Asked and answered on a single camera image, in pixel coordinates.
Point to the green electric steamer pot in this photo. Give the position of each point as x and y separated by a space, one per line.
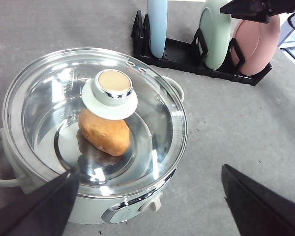
17 179

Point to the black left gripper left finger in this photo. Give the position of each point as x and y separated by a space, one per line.
42 212

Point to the gray table mat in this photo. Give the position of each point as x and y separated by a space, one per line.
248 128

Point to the glass pot lid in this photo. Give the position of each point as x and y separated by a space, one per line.
41 119

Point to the pink plate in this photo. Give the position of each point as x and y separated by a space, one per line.
257 42

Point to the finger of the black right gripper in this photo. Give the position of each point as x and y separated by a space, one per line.
258 11

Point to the green plate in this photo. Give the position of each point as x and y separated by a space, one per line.
215 28

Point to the black plate rack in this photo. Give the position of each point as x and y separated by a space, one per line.
192 56

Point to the blue plate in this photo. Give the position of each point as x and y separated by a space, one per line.
157 22

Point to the brown potato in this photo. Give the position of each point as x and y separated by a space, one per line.
110 136

